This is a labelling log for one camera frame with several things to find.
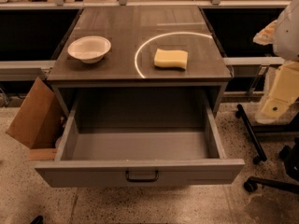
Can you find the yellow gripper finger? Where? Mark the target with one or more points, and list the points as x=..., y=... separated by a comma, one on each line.
x=284, y=91

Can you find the yellow sponge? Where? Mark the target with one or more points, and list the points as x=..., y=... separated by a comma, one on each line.
x=171, y=58

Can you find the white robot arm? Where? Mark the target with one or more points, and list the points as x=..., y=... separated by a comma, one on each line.
x=283, y=34

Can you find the grey open top drawer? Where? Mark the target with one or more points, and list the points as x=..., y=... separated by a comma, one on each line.
x=113, y=130

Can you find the grey cabinet with wood top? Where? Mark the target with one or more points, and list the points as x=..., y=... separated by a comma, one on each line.
x=135, y=33

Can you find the white bowl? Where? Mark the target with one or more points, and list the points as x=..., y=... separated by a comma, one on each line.
x=89, y=49

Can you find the brown cardboard box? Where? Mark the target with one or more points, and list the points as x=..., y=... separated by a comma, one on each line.
x=38, y=122

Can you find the wooden board under box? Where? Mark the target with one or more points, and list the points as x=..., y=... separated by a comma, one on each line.
x=42, y=154

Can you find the black drawer handle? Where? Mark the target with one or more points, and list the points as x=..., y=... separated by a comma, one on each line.
x=141, y=177

